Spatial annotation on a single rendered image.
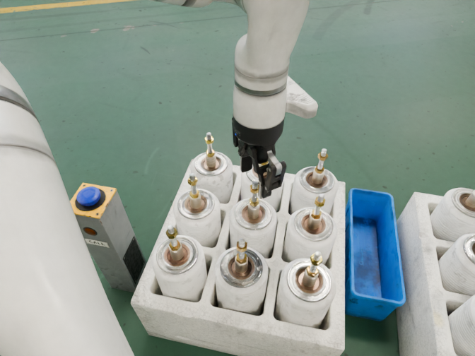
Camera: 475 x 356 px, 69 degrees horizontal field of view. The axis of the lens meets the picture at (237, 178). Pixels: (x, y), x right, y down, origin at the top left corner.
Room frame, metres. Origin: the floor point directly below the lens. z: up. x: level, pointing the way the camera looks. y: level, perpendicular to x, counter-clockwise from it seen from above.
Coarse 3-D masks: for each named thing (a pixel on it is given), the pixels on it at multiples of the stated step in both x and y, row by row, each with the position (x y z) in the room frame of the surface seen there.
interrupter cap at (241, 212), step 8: (248, 200) 0.44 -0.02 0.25; (240, 208) 0.42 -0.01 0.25; (264, 208) 0.42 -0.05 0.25; (240, 216) 0.40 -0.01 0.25; (248, 216) 0.40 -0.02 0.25; (264, 216) 0.40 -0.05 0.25; (240, 224) 0.38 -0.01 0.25; (248, 224) 0.38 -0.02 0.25; (256, 224) 0.38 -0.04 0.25; (264, 224) 0.38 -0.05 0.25
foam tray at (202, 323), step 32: (192, 160) 0.63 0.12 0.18; (288, 192) 0.52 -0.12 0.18; (224, 224) 0.43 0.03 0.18; (160, 320) 0.24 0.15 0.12; (192, 320) 0.23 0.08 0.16; (224, 320) 0.22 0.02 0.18; (256, 320) 0.22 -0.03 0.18; (256, 352) 0.20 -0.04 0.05; (288, 352) 0.19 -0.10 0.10; (320, 352) 0.18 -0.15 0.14
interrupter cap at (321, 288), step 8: (296, 264) 0.29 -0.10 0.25; (304, 264) 0.29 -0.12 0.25; (320, 264) 0.29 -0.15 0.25; (288, 272) 0.28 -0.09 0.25; (296, 272) 0.28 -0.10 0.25; (304, 272) 0.28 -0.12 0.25; (320, 272) 0.28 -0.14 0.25; (288, 280) 0.26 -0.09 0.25; (296, 280) 0.26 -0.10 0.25; (320, 280) 0.26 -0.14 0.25; (328, 280) 0.26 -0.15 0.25; (296, 288) 0.25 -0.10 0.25; (304, 288) 0.25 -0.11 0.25; (312, 288) 0.25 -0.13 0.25; (320, 288) 0.25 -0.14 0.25; (328, 288) 0.25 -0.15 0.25; (296, 296) 0.24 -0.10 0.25; (304, 296) 0.24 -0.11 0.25; (312, 296) 0.24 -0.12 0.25; (320, 296) 0.24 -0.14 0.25
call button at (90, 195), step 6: (90, 186) 0.41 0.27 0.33; (78, 192) 0.40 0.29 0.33; (84, 192) 0.39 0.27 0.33; (90, 192) 0.39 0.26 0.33; (96, 192) 0.39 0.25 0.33; (78, 198) 0.38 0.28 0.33; (84, 198) 0.38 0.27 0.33; (90, 198) 0.38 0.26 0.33; (96, 198) 0.38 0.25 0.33; (84, 204) 0.37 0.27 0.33; (90, 204) 0.37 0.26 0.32
